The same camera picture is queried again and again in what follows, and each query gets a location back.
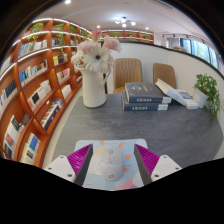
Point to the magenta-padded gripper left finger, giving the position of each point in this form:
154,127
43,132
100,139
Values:
58,166

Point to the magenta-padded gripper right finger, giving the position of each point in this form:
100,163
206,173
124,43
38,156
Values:
166,166

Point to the pastel printed mouse pad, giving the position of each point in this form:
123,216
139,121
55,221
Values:
128,150

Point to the white book with plain cover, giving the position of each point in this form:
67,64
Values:
192,104

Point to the thick white book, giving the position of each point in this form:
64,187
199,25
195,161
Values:
170,91

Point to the white plant pot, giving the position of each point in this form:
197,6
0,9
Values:
200,98

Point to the curved orange wooden bookshelf unit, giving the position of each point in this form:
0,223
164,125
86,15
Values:
33,93

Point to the white ceramic vase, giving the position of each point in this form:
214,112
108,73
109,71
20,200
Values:
93,90

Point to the green leafy pothos plant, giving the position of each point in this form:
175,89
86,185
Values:
208,86

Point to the tan upholstered chair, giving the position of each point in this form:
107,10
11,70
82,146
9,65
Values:
165,73
128,73

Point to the pink and white flower bouquet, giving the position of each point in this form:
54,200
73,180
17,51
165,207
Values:
96,56

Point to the large window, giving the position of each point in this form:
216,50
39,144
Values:
200,50

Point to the grey curtain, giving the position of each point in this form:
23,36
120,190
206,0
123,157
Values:
172,42

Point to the multi-bulb ceiling light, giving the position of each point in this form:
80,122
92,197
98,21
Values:
124,22

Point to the black track light rail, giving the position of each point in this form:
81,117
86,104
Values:
186,36

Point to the orange wall shelf unit with plants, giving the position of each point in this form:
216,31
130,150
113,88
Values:
126,34

